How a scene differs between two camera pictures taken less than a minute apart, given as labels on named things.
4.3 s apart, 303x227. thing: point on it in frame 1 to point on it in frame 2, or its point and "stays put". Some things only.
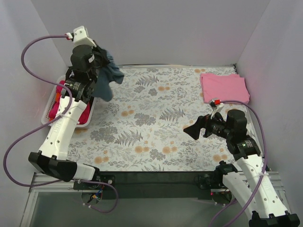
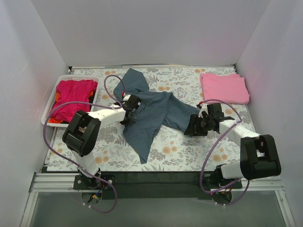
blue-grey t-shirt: (111, 72) to (156, 108)
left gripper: (100, 55) to (129, 116)
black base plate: (162, 185) stays put
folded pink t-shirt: (226, 88) stays put
